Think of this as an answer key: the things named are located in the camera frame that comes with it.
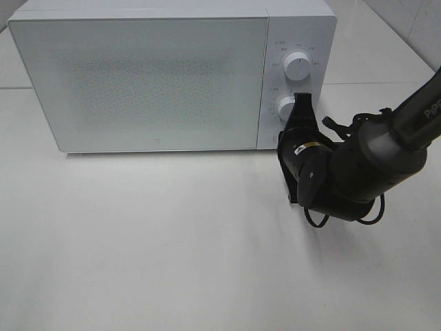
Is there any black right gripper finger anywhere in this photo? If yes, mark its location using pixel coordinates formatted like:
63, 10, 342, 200
301, 93, 316, 119
288, 93, 302, 120

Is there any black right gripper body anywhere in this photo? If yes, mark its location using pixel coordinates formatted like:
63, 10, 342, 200
277, 119, 372, 221

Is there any white timer knob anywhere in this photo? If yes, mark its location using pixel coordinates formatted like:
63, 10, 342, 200
277, 96, 296, 121

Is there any white microwave door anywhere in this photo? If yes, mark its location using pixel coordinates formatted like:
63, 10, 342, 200
10, 18, 267, 152

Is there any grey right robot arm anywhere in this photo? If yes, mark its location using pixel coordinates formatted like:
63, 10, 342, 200
277, 73, 440, 224

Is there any upper white power knob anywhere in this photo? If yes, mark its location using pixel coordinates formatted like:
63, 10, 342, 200
283, 50, 311, 81

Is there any white microwave oven body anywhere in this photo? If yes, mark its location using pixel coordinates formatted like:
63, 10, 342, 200
8, 1, 337, 152

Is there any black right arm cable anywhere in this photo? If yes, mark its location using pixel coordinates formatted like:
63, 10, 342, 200
302, 108, 392, 229

